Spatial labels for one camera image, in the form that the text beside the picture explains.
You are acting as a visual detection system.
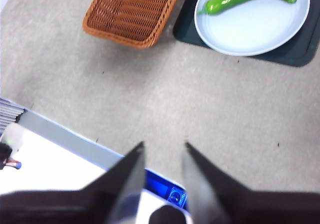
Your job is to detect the black round knob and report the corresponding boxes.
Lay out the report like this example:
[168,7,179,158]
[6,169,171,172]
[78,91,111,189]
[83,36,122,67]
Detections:
[149,205,187,224]

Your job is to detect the blue round plate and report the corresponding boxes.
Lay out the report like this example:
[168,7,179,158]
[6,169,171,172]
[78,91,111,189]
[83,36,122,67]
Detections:
[194,0,311,57]

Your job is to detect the grey ribbed panel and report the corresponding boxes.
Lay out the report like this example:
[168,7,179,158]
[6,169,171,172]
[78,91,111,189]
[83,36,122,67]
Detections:
[0,98,27,136]

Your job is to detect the brown wicker basket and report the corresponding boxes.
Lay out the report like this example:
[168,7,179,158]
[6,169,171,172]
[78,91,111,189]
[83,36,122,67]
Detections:
[82,0,187,49]

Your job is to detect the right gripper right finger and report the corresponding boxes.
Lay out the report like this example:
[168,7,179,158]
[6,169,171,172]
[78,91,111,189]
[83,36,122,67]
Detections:
[181,142,320,224]

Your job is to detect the blue power strip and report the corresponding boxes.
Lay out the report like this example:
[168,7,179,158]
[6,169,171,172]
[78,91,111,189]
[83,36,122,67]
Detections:
[144,168,188,211]

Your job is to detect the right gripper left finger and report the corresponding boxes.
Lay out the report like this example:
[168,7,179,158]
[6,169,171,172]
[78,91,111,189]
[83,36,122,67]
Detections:
[0,141,146,224]

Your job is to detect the green toy pepper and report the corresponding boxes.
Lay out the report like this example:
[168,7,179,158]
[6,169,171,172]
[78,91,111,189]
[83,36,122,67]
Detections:
[197,0,298,16]

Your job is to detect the black flat tray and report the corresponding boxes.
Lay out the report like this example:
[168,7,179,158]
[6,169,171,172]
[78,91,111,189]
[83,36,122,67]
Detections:
[172,0,320,67]

